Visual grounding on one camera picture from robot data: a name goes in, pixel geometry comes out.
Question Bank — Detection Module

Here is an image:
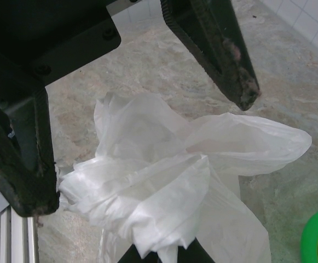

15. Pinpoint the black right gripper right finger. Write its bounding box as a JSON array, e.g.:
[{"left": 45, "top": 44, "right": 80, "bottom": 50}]
[{"left": 160, "top": 0, "right": 261, "bottom": 112}]

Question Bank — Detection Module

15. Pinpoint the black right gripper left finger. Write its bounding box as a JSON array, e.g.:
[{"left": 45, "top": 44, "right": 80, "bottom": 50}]
[{"left": 0, "top": 83, "right": 61, "bottom": 218}]

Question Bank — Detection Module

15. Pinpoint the white translucent plastic bag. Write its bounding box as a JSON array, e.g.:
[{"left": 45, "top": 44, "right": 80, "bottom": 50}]
[{"left": 56, "top": 92, "right": 313, "bottom": 263}]

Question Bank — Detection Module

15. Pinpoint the green plastic basket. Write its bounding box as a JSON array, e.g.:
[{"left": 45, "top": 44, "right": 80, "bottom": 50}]
[{"left": 300, "top": 204, "right": 318, "bottom": 263}]

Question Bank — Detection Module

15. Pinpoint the aluminium mounting rail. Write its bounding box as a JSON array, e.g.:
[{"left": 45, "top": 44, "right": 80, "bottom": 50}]
[{"left": 0, "top": 204, "right": 39, "bottom": 263}]

